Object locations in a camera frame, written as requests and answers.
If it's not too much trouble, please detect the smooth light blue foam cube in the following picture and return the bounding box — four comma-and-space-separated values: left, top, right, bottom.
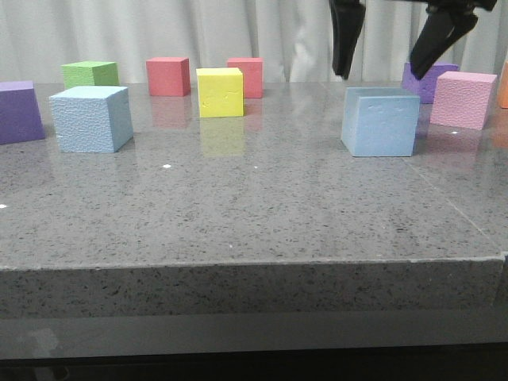
341, 87, 420, 157

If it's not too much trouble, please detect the purple foam cube right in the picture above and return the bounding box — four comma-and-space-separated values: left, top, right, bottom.
401, 62, 460, 104

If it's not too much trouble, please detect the purple foam cube left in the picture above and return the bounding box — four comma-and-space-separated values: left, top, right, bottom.
1, 81, 45, 144

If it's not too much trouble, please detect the grey curtain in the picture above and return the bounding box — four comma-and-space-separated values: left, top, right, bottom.
1, 1, 507, 83

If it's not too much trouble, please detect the red foam cube near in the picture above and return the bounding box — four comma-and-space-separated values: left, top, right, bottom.
145, 57, 191, 97

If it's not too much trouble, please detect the yellow foam cube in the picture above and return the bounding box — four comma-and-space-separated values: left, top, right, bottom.
196, 67, 244, 117

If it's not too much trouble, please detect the red foam cube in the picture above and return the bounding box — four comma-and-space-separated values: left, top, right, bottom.
226, 57, 264, 98
145, 57, 191, 97

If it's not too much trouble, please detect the textured light blue foam cube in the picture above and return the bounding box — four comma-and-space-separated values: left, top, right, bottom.
49, 86, 133, 153

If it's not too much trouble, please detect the purple foam cube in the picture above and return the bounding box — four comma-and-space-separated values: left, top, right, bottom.
401, 62, 460, 104
1, 81, 45, 144

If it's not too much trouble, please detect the pink foam cube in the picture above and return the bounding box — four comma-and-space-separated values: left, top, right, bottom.
430, 71, 497, 130

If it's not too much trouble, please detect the green foam cube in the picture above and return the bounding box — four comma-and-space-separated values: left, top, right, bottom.
61, 61, 120, 89

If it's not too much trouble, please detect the orange foam cube far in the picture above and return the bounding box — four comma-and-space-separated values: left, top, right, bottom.
497, 61, 508, 109

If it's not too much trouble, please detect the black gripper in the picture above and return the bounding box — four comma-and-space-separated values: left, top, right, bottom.
329, 0, 497, 79

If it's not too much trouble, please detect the red foam cube far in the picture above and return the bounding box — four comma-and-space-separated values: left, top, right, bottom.
226, 57, 264, 98

